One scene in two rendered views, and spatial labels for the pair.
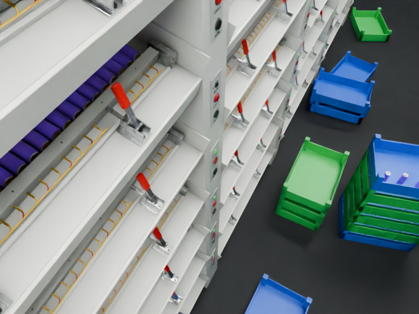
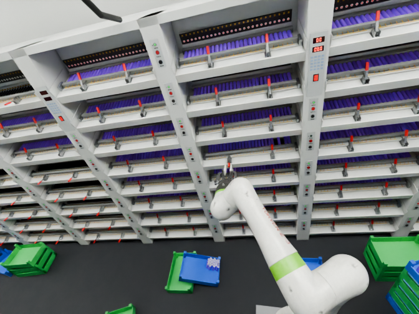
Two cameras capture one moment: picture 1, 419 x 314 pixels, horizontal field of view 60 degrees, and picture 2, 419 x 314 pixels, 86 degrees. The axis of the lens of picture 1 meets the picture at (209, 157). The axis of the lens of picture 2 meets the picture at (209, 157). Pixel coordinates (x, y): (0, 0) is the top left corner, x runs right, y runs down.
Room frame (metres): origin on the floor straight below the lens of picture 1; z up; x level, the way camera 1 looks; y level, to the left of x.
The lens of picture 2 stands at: (-0.25, -0.83, 1.81)
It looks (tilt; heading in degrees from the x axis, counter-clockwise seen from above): 37 degrees down; 77
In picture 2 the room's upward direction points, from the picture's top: 15 degrees counter-clockwise
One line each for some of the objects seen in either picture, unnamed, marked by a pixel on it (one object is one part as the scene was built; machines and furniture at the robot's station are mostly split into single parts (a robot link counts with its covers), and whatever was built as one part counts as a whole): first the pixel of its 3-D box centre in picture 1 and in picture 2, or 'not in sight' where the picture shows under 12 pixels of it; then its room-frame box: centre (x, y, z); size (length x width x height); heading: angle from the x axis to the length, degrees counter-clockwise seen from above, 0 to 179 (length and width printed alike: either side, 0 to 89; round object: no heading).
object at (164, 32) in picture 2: not in sight; (197, 159); (-0.06, 0.40, 0.88); 0.20 x 0.09 x 1.75; 63
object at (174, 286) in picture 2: not in sight; (182, 271); (-0.48, 0.20, 0.04); 0.30 x 0.20 x 0.08; 63
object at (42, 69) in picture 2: not in sight; (108, 168); (-0.68, 0.72, 0.88); 0.20 x 0.09 x 1.75; 63
